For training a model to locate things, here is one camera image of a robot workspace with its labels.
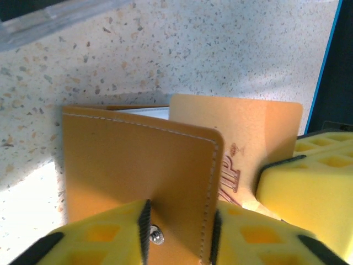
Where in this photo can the tan leather card holder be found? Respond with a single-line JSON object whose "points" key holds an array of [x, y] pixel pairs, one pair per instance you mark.
{"points": [[138, 165]]}

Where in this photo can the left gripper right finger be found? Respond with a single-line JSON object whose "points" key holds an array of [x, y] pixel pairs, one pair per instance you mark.
{"points": [[262, 243]]}

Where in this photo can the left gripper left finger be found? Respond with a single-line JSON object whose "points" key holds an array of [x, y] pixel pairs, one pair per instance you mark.
{"points": [[96, 240]]}

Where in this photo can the gold VIP card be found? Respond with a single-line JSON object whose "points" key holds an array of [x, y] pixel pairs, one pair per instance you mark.
{"points": [[248, 124]]}

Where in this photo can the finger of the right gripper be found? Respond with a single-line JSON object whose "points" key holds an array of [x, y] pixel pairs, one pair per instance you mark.
{"points": [[309, 198], [325, 146]]}

